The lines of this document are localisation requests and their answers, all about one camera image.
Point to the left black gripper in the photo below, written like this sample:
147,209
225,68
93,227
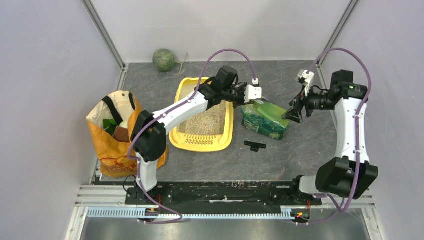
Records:
242,102

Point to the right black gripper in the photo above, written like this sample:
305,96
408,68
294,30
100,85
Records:
292,114

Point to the green litter bag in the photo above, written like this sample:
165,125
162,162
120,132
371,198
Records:
265,118

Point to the black bag clip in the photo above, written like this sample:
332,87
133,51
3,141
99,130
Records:
255,146

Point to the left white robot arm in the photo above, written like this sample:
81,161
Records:
149,133

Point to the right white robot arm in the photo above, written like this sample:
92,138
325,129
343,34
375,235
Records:
349,173

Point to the yellow litter box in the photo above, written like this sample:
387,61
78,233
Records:
209,131

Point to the green round ball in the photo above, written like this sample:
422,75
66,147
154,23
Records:
163,59

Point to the orange shopping bag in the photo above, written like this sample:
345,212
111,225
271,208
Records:
109,123

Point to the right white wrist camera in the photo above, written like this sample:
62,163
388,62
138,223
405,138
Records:
306,78

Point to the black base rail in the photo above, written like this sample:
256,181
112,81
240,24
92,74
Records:
227,197

